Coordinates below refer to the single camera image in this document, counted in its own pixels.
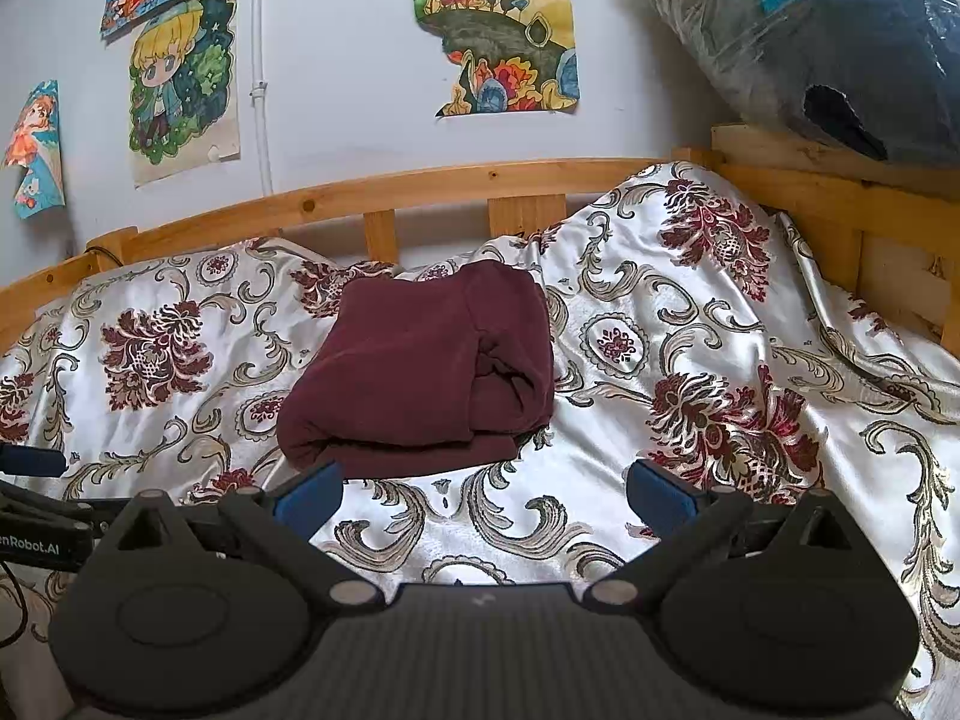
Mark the maroon long-sleeve shirt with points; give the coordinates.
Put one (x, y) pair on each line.
(405, 360)

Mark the white floral satin blanket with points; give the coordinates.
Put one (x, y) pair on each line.
(712, 330)

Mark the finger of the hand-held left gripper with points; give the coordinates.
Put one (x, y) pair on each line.
(75, 514)
(30, 461)

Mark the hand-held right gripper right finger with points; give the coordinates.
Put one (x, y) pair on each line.
(660, 501)

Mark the blond cartoon figure poster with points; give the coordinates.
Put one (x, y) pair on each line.
(180, 90)

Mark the orange-haired cartoon poster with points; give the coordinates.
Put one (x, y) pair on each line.
(37, 150)

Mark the wooden bed frame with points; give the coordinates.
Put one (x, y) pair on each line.
(450, 184)

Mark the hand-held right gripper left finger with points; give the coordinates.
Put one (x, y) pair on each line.
(309, 501)

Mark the clear bag with dark plush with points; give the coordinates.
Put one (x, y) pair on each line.
(825, 30)

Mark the colourful landscape poster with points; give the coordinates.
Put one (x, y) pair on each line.
(487, 15)

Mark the white wall pipe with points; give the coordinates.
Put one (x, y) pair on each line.
(260, 127)

